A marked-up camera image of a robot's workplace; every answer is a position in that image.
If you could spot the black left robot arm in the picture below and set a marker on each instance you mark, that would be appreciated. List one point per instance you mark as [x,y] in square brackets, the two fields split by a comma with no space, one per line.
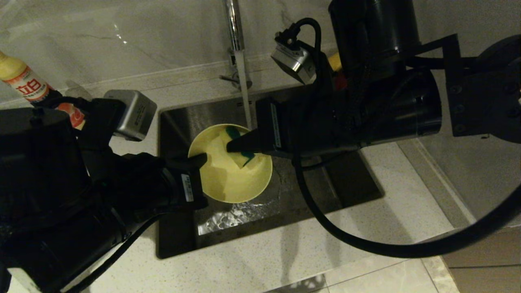
[49,183]

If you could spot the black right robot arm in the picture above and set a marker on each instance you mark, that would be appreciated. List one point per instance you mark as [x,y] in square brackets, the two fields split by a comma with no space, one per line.
[390,81]

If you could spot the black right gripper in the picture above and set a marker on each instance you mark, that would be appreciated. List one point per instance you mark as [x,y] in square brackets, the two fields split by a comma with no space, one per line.
[301,126]

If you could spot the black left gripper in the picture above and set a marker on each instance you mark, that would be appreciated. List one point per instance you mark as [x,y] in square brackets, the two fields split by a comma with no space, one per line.
[163,183]

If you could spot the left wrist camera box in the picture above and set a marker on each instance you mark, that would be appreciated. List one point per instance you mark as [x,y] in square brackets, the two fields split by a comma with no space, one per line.
[132,114]

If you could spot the yellow pear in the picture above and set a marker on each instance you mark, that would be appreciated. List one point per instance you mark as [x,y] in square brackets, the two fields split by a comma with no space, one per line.
[336,61]

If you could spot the orange dish soap bottle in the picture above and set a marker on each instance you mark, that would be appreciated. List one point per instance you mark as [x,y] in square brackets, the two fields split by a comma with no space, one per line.
[24,81]

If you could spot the yellow plastic bowl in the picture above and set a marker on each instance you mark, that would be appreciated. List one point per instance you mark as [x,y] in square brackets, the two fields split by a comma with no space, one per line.
[236,179]

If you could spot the chrome faucet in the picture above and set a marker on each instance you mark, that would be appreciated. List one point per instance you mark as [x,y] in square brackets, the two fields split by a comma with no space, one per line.
[233,24]

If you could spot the stainless steel sink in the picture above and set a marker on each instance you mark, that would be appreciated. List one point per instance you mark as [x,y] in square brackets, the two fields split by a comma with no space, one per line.
[346,183]

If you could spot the green and yellow sponge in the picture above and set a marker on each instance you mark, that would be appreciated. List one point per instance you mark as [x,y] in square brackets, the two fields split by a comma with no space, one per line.
[234,134]

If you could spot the dark red apple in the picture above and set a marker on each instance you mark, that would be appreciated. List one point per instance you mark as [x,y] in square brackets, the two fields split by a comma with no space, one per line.
[341,81]

